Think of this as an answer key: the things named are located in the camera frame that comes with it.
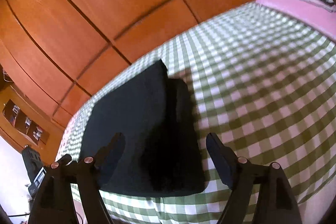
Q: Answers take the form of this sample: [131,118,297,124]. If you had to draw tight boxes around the black pants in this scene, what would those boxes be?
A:
[80,60,205,197]

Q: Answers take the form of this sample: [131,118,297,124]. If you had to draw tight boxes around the wooden shelf unit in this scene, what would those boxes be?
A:
[1,69,64,164]

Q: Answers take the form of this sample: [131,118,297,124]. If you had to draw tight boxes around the green checkered bed sheet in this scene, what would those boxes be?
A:
[58,2,335,223]

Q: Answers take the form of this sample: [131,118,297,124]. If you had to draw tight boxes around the orange wooden wardrobe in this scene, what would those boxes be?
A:
[1,0,253,126]

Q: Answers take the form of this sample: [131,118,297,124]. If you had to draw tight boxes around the pink pillow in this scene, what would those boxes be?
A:
[256,0,335,41]

